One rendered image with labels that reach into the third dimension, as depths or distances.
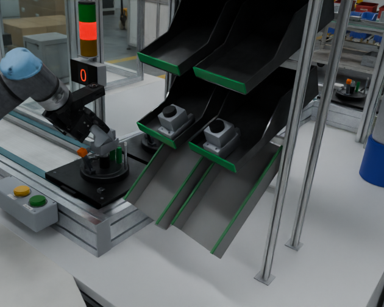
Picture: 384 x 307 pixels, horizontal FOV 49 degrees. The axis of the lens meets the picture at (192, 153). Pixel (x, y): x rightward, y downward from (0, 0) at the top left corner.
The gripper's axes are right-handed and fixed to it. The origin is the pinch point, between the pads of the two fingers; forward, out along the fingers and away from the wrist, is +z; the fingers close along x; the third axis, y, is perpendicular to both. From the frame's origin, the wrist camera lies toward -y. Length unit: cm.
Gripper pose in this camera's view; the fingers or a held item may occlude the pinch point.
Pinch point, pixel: (105, 133)
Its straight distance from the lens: 120.0
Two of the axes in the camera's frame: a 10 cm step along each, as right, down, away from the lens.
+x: 7.9, 3.1, -5.2
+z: 3.5, 4.6, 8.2
